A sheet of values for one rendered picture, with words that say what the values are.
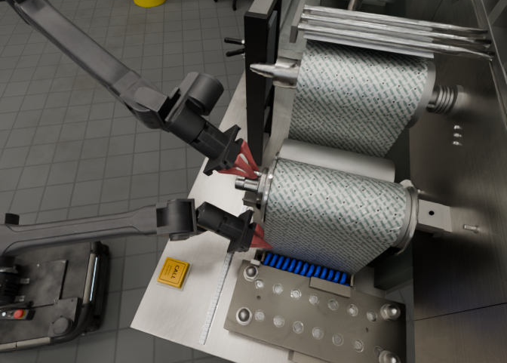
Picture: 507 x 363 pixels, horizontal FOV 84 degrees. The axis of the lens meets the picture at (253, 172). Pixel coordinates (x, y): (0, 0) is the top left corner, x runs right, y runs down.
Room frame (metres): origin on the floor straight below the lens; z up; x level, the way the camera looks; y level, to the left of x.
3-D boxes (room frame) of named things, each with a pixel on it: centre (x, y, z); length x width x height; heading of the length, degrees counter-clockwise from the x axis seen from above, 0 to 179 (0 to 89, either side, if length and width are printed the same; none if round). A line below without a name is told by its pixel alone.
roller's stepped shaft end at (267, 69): (0.55, -0.02, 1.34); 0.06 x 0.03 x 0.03; 75
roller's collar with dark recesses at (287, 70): (0.53, -0.08, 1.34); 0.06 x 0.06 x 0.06; 75
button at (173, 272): (0.19, 0.23, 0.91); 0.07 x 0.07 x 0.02; 75
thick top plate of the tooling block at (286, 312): (0.07, -0.14, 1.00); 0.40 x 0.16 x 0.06; 75
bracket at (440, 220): (0.21, -0.32, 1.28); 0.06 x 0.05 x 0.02; 75
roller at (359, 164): (0.37, -0.19, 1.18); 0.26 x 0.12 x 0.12; 75
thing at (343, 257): (0.20, -0.14, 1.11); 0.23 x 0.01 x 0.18; 75
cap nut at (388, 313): (0.08, -0.31, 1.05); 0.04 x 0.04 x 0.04
